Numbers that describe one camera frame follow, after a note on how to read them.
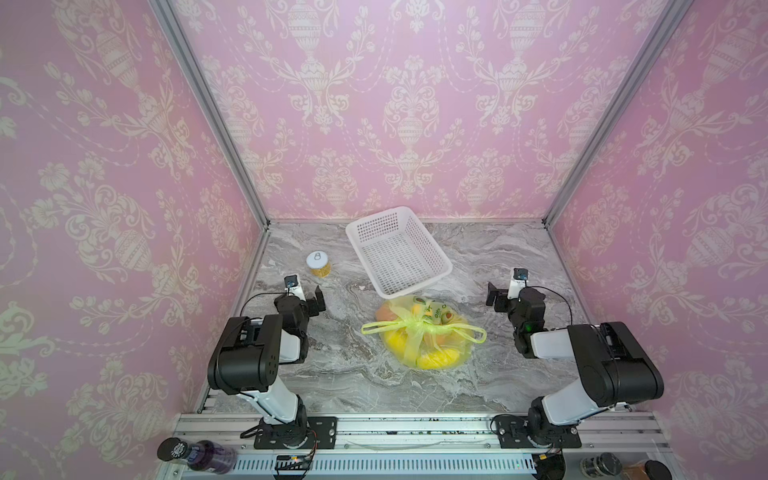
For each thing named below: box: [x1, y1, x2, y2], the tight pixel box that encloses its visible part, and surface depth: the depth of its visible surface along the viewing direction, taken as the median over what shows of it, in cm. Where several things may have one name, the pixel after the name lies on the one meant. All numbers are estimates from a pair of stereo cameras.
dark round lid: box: [644, 459, 673, 480], surface depth 62 cm
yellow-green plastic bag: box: [361, 295, 487, 370], surface depth 83 cm
